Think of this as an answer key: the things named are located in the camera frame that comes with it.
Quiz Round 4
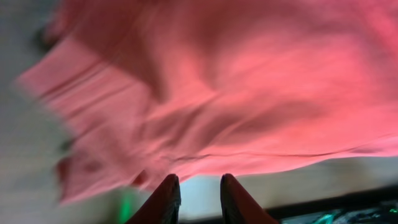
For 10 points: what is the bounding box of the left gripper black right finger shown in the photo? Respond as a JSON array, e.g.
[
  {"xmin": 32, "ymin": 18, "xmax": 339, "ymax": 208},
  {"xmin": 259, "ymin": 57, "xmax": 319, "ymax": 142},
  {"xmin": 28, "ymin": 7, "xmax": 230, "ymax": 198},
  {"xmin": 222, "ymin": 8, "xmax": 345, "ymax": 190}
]
[{"xmin": 220, "ymin": 174, "xmax": 279, "ymax": 224}]

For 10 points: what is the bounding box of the orange red t-shirt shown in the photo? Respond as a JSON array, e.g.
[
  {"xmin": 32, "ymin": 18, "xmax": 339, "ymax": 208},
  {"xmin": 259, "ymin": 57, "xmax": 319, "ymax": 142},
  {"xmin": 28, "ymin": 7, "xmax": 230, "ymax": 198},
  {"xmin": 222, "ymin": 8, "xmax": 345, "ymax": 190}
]
[{"xmin": 18, "ymin": 0, "xmax": 397, "ymax": 202}]

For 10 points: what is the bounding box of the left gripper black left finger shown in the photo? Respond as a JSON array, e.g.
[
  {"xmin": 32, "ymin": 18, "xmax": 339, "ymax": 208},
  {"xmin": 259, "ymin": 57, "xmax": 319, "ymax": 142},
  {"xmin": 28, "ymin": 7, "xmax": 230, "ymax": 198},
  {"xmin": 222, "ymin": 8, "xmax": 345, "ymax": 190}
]
[{"xmin": 126, "ymin": 174, "xmax": 181, "ymax": 224}]

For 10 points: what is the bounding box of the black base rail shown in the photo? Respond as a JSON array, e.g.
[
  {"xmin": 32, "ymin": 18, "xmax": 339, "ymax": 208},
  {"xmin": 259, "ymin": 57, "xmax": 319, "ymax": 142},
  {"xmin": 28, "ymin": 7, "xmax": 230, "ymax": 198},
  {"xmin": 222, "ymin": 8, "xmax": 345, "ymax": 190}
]
[{"xmin": 180, "ymin": 185, "xmax": 398, "ymax": 224}]

